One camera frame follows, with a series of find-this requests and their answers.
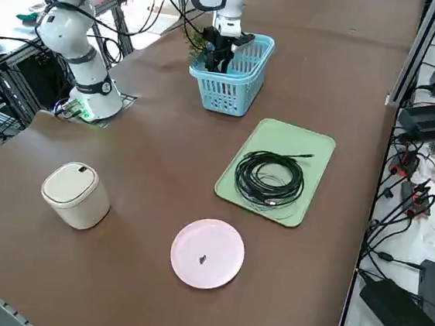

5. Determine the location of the cream mini trash bin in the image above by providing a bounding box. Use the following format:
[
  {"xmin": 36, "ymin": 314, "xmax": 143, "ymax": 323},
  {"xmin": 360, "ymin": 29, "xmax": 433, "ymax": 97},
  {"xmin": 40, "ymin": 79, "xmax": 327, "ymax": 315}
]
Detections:
[{"xmin": 36, "ymin": 158, "xmax": 115, "ymax": 234}]

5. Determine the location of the coiled black cable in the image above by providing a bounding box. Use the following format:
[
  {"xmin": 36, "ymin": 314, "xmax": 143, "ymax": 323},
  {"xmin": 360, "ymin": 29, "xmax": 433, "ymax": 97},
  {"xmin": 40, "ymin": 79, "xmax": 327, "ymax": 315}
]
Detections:
[{"xmin": 231, "ymin": 146, "xmax": 315, "ymax": 211}]

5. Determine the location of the small green object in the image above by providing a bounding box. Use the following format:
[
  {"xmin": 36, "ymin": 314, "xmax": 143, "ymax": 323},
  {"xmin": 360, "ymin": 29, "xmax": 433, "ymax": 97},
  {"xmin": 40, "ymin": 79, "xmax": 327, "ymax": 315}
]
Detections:
[{"xmin": 16, "ymin": 9, "xmax": 39, "ymax": 24}]

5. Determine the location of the green plastic tray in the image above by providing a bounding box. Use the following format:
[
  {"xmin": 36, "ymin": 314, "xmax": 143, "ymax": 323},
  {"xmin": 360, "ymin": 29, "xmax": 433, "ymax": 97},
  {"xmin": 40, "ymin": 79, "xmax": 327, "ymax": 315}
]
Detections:
[{"xmin": 210, "ymin": 112, "xmax": 339, "ymax": 233}]

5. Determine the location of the black arm cable white label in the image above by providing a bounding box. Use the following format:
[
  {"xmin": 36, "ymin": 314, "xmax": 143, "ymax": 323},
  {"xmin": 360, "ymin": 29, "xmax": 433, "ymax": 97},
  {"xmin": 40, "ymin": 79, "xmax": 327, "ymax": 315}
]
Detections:
[{"xmin": 35, "ymin": 0, "xmax": 216, "ymax": 60}]

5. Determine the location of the pink round plate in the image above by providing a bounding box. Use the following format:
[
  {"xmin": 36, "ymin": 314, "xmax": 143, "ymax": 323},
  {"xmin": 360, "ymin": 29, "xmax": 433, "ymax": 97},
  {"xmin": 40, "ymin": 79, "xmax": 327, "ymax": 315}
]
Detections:
[{"xmin": 166, "ymin": 214, "xmax": 249, "ymax": 293}]

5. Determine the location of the aluminium profile post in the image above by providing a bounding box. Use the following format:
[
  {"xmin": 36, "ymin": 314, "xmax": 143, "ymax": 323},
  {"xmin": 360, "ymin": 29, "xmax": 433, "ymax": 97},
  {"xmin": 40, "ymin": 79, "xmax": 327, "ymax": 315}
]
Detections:
[{"xmin": 385, "ymin": 0, "xmax": 435, "ymax": 112}]

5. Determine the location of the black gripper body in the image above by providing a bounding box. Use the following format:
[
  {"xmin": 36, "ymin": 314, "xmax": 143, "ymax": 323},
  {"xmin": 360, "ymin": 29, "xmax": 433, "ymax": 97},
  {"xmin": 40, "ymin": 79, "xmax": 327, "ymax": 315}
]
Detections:
[{"xmin": 200, "ymin": 26, "xmax": 238, "ymax": 57}]

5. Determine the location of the red and black connector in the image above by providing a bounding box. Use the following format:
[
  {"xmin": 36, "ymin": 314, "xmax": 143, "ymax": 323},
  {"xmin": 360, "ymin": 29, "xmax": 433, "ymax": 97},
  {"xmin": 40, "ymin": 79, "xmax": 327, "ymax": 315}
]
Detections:
[
  {"xmin": 389, "ymin": 148, "xmax": 422, "ymax": 180},
  {"xmin": 402, "ymin": 182, "xmax": 435, "ymax": 221}
]

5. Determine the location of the toy carrot with green leaves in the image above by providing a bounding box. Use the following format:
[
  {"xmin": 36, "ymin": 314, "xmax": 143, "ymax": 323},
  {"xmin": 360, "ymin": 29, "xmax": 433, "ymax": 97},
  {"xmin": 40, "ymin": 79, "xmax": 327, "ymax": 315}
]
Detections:
[{"xmin": 179, "ymin": 21, "xmax": 216, "ymax": 66}]

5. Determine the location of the blue plastic slotted basket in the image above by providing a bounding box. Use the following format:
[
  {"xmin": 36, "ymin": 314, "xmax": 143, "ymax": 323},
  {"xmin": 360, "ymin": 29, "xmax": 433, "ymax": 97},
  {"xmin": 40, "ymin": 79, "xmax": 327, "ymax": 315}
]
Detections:
[{"xmin": 184, "ymin": 26, "xmax": 277, "ymax": 121}]

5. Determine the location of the aluminium table frame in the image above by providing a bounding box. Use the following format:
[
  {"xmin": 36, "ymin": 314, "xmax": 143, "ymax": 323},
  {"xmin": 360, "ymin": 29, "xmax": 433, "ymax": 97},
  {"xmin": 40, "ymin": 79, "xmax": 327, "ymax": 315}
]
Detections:
[{"xmin": 0, "ymin": 34, "xmax": 79, "ymax": 132}]

